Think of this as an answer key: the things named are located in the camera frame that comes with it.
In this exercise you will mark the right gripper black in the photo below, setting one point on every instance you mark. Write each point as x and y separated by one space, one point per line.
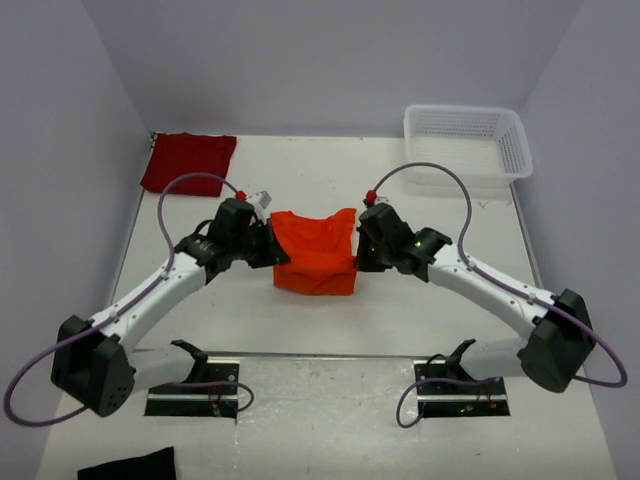
363 262

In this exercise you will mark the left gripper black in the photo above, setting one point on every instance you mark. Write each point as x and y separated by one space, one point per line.
273 253

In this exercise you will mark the orange t shirt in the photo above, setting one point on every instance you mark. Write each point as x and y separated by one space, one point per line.
320 252

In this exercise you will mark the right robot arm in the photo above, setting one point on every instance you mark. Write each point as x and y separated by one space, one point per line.
550 343

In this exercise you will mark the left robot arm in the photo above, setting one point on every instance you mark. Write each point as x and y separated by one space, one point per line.
98 362

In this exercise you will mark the folded dark red shirt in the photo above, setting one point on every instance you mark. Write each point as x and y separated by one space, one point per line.
174 155

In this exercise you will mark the white plastic basket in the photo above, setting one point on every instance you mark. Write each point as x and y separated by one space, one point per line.
486 147

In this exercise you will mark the black cloth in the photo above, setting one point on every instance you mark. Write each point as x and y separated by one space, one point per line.
159 465

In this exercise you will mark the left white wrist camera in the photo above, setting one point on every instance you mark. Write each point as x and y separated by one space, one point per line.
260 199

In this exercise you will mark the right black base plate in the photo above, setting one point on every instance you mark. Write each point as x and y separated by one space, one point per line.
435 367

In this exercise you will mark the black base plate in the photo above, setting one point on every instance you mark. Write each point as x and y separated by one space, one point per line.
435 367
216 372

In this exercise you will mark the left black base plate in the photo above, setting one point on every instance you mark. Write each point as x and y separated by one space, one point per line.
216 372

